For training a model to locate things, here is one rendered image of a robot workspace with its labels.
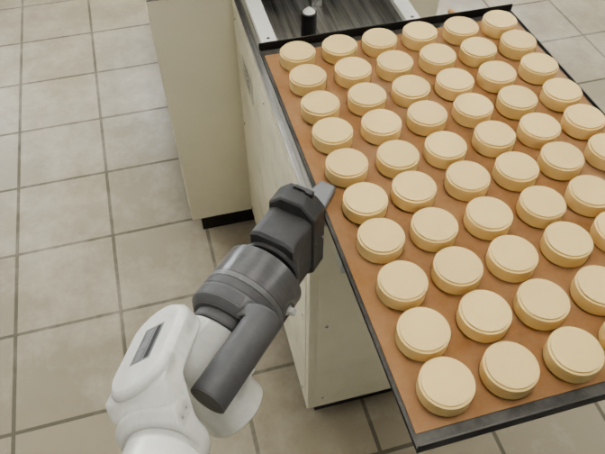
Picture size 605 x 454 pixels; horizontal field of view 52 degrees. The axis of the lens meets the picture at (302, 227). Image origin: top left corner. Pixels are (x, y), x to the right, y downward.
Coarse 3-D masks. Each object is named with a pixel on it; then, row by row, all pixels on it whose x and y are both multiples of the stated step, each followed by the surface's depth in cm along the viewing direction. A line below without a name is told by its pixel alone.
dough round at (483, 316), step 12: (468, 300) 59; (480, 300) 59; (492, 300) 59; (504, 300) 60; (456, 312) 60; (468, 312) 59; (480, 312) 59; (492, 312) 59; (504, 312) 59; (468, 324) 58; (480, 324) 58; (492, 324) 58; (504, 324) 58; (468, 336) 59; (480, 336) 58; (492, 336) 58
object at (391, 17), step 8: (376, 0) 135; (384, 0) 130; (392, 0) 126; (400, 0) 125; (408, 0) 125; (384, 8) 131; (392, 8) 127; (400, 8) 123; (408, 8) 123; (384, 16) 132; (392, 16) 128; (400, 16) 124; (408, 16) 122; (416, 16) 122
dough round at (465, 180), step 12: (456, 168) 71; (468, 168) 71; (480, 168) 71; (444, 180) 72; (456, 180) 70; (468, 180) 70; (480, 180) 70; (456, 192) 70; (468, 192) 69; (480, 192) 69
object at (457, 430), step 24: (384, 24) 91; (432, 24) 94; (264, 48) 89; (288, 120) 79; (336, 240) 67; (384, 360) 58; (600, 384) 56; (528, 408) 55; (552, 408) 53; (432, 432) 53; (456, 432) 53; (480, 432) 53
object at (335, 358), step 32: (288, 0) 136; (352, 0) 136; (288, 32) 129; (320, 32) 129; (256, 64) 123; (256, 96) 131; (256, 128) 142; (256, 160) 156; (288, 160) 107; (256, 192) 172; (320, 288) 114; (288, 320) 155; (320, 320) 123; (352, 320) 126; (320, 352) 133; (352, 352) 137; (320, 384) 145; (352, 384) 150; (384, 384) 155
